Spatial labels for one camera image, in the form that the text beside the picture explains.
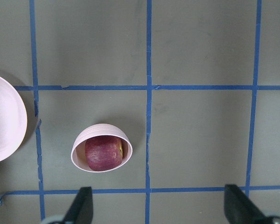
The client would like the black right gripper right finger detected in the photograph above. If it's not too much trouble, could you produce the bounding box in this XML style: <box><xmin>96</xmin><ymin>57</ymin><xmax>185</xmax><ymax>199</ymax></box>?
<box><xmin>224</xmin><ymin>184</ymin><xmax>266</xmax><ymax>224</ymax></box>

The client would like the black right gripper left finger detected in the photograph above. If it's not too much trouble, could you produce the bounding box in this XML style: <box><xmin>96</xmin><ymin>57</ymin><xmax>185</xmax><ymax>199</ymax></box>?
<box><xmin>62</xmin><ymin>187</ymin><xmax>93</xmax><ymax>224</ymax></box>

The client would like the red apple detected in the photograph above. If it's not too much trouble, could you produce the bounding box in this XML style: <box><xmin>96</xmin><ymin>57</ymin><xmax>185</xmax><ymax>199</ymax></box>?
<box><xmin>84</xmin><ymin>135</ymin><xmax>123</xmax><ymax>171</ymax></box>

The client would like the pink bowl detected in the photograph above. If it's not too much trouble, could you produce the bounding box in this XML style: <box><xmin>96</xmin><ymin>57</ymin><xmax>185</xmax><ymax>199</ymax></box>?
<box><xmin>70</xmin><ymin>124</ymin><xmax>133</xmax><ymax>173</ymax></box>

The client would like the pink plate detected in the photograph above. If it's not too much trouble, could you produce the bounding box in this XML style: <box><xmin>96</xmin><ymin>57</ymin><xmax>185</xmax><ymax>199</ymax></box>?
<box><xmin>0</xmin><ymin>77</ymin><xmax>28</xmax><ymax>161</ymax></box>

